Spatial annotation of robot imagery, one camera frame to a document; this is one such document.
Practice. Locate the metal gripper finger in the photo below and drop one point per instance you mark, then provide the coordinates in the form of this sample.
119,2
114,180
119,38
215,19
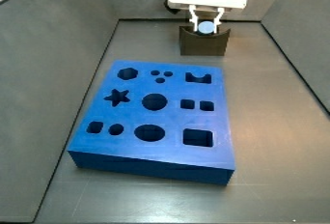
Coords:
216,18
194,18

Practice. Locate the light blue oval cylinder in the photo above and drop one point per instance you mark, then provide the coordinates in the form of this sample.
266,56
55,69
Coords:
206,28

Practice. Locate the black cradle fixture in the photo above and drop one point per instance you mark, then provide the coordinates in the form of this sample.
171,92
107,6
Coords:
202,45

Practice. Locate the blue foam shape board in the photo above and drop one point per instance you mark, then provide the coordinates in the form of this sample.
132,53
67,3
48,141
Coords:
158,123

